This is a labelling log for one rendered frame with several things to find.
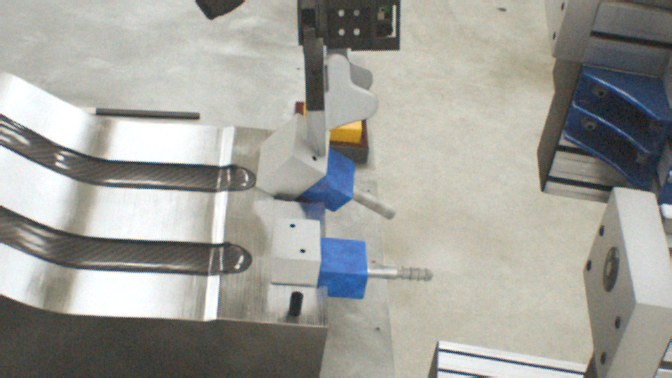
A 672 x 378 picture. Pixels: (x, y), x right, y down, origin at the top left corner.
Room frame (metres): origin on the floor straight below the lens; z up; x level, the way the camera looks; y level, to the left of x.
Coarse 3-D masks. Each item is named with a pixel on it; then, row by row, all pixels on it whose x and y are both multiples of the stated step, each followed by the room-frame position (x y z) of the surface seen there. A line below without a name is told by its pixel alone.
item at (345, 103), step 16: (336, 64) 0.75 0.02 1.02; (336, 80) 0.74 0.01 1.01; (336, 96) 0.74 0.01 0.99; (352, 96) 0.74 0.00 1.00; (368, 96) 0.74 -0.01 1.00; (320, 112) 0.73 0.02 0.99; (336, 112) 0.74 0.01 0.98; (352, 112) 0.74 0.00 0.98; (368, 112) 0.74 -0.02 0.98; (320, 128) 0.73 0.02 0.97; (320, 144) 0.73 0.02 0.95
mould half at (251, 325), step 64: (64, 128) 0.77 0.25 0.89; (128, 128) 0.81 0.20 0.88; (192, 128) 0.82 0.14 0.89; (256, 128) 0.83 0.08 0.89; (0, 192) 0.65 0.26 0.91; (64, 192) 0.69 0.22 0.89; (128, 192) 0.71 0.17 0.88; (192, 192) 0.72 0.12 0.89; (256, 192) 0.73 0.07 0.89; (0, 256) 0.59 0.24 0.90; (256, 256) 0.65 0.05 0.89; (0, 320) 0.55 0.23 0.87; (64, 320) 0.56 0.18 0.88; (128, 320) 0.56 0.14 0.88; (192, 320) 0.57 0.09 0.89; (256, 320) 0.58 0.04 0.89; (320, 320) 0.59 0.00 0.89
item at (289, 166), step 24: (264, 144) 0.77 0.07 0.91; (288, 144) 0.74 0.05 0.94; (264, 168) 0.74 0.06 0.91; (288, 168) 0.72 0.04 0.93; (312, 168) 0.72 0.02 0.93; (336, 168) 0.76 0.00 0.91; (288, 192) 0.73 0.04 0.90; (312, 192) 0.74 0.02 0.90; (336, 192) 0.74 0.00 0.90; (360, 192) 0.76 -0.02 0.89; (384, 216) 0.76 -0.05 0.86
